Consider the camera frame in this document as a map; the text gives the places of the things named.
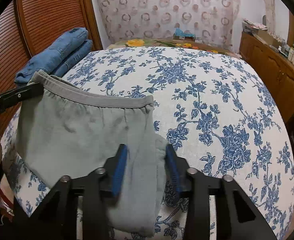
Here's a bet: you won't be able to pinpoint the brown louvered wardrobe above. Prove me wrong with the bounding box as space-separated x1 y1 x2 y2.
0 0 103 136

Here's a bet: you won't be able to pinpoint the cardboard box on sideboard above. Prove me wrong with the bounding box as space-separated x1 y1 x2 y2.
257 30 282 48

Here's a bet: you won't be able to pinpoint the wooden sideboard cabinet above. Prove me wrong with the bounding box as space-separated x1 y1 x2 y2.
239 32 294 122

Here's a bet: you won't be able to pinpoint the stack of papers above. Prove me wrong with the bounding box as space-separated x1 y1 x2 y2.
242 18 268 34

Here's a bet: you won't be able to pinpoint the blue floral white quilt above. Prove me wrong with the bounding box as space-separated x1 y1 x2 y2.
1 47 294 239

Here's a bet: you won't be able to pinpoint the cardboard box with blue cloth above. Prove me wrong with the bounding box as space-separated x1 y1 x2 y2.
173 28 196 42

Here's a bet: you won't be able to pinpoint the folded blue jeans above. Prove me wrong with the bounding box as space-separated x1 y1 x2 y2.
14 27 93 86

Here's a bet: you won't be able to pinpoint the grey green shorts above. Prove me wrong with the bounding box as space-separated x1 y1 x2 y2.
16 71 167 237

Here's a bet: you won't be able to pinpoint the pink circle pattern curtain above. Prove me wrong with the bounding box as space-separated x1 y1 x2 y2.
97 0 240 50

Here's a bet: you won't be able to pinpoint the colourful floral blanket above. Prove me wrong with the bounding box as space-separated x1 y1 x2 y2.
107 38 242 59

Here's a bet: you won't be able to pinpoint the beige tied side curtain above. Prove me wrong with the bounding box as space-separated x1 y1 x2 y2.
264 0 276 33

